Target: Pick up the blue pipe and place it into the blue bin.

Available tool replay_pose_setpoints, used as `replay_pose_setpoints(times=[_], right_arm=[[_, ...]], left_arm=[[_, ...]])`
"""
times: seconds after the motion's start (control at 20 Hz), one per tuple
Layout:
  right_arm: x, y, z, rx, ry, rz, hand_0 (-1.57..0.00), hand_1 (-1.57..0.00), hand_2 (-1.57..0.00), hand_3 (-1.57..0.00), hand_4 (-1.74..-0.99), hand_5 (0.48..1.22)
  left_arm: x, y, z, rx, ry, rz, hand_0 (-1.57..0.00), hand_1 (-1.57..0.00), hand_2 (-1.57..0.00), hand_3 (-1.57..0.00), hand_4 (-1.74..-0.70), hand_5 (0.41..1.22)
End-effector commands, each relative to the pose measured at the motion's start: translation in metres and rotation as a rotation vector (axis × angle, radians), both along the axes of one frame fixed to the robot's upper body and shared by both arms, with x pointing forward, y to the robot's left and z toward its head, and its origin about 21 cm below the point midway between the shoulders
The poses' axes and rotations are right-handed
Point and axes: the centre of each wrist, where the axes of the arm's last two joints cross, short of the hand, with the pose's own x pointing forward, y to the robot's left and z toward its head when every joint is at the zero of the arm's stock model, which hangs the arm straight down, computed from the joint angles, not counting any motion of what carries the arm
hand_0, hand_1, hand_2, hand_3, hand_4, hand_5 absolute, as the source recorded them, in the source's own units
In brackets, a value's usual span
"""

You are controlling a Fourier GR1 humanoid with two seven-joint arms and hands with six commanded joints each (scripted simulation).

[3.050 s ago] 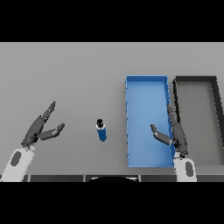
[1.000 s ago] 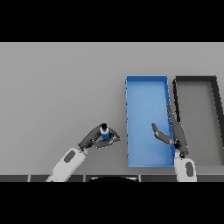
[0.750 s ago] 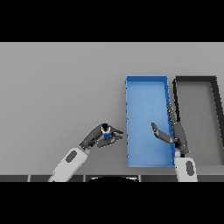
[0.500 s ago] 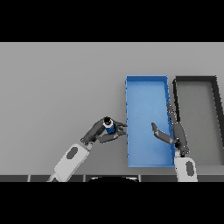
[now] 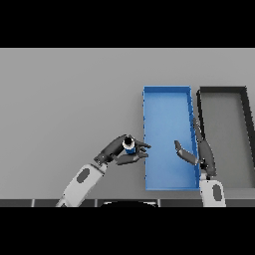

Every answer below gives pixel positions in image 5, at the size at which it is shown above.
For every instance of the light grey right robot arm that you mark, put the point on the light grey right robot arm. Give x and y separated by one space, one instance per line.
212 193

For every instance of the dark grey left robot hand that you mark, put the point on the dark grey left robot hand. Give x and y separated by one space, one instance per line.
113 149

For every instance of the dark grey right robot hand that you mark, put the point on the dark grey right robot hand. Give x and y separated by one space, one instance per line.
205 156

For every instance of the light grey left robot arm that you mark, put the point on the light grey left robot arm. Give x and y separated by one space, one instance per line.
81 184

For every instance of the dark grey bin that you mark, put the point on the dark grey bin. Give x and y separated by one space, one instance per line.
229 136

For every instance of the blue bin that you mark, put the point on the blue bin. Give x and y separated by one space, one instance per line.
167 139

